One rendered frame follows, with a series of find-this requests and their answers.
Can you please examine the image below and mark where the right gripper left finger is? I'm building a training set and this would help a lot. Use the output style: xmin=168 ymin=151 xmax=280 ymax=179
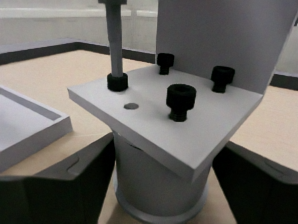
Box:
xmin=0 ymin=132 xmax=116 ymax=224

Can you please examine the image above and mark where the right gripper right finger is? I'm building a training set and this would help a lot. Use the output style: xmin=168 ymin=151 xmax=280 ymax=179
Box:
xmin=212 ymin=140 xmax=298 ymax=224

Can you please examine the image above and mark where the grey cylinder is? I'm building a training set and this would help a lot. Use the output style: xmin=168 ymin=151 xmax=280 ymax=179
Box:
xmin=109 ymin=127 xmax=214 ymax=224

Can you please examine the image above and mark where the red screwdriver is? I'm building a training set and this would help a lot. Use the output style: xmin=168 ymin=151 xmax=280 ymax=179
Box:
xmin=98 ymin=0 xmax=127 ymax=77

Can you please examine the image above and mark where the black socket head screw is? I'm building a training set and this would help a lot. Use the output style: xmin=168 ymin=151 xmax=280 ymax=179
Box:
xmin=166 ymin=84 xmax=197 ymax=122
xmin=107 ymin=73 xmax=128 ymax=92
xmin=211 ymin=66 xmax=235 ymax=93
xmin=157 ymin=53 xmax=175 ymax=75

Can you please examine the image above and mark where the white metal bracket with holes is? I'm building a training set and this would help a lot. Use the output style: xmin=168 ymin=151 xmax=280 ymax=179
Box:
xmin=67 ymin=0 xmax=298 ymax=184

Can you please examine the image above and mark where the grey rectangular tray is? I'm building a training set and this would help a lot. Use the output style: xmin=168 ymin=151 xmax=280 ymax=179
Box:
xmin=0 ymin=84 xmax=73 ymax=173

